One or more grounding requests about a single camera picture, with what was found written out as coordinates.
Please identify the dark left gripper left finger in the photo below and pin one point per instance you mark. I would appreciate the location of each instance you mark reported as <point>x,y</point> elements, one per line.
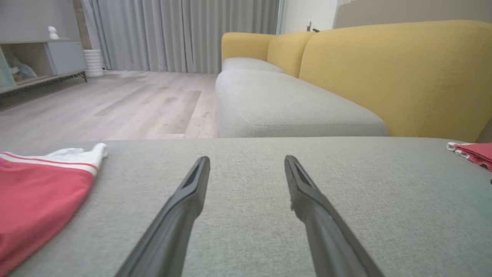
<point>173,227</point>

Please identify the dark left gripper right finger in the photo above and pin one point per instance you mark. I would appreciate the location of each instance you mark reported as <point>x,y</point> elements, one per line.
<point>326,231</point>

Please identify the red printed basketball jersey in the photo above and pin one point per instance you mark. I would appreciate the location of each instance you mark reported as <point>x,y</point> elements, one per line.
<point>34,200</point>

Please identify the red shorts with white trim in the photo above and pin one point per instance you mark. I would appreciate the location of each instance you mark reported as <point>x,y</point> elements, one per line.
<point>476,154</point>

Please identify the large grey sofa seat cushion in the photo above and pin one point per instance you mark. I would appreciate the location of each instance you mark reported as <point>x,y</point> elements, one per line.
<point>246,238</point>

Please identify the medium grey sofa seat cushion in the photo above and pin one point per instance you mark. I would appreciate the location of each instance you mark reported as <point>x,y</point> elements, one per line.
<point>284,107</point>

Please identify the large yellow sofa back cushion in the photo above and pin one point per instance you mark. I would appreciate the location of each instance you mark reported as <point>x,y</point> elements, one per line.
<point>403,77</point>

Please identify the small grey sofa seat cushion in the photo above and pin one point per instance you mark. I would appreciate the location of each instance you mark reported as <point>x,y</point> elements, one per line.
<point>246,64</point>

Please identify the white ribbed pot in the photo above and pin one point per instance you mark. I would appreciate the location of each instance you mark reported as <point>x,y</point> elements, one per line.
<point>93,62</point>

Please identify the medium yellow sofa back cushion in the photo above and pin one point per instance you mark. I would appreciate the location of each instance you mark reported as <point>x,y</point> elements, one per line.
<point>286,50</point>

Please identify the grey curtain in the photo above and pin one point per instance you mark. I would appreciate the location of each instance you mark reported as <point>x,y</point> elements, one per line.
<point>180,34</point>

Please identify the yellow sofa armrest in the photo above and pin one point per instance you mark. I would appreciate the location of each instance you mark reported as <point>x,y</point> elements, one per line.
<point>244,45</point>

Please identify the grey cabinet door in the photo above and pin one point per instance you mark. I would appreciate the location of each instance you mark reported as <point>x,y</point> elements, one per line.
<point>66,57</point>

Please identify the low wooden media cabinet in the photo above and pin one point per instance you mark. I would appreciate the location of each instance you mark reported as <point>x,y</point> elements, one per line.
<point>34,77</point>

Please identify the bundle of items in cabinet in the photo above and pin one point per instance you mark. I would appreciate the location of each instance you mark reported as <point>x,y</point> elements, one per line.
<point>23,70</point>

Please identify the white figurine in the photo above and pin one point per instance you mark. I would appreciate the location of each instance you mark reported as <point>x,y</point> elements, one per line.
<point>53,33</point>

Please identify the small white wall fixture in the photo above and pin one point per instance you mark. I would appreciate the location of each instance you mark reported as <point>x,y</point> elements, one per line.
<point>312,26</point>

